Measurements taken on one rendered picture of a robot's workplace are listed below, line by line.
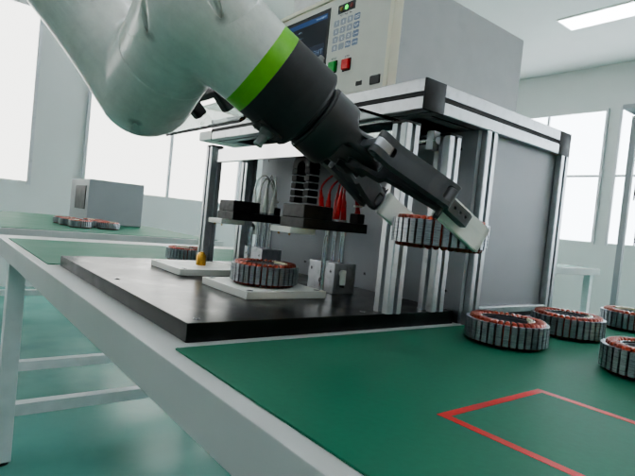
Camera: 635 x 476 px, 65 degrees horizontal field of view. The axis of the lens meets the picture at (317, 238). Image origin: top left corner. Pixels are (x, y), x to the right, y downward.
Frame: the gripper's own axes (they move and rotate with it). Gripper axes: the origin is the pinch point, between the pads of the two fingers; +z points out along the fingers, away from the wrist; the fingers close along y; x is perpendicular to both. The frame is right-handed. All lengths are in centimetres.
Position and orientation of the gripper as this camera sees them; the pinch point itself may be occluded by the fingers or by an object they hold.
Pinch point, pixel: (437, 228)
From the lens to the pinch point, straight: 61.1
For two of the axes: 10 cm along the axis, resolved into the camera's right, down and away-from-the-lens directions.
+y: 4.0, 0.7, -9.2
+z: 7.3, 5.8, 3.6
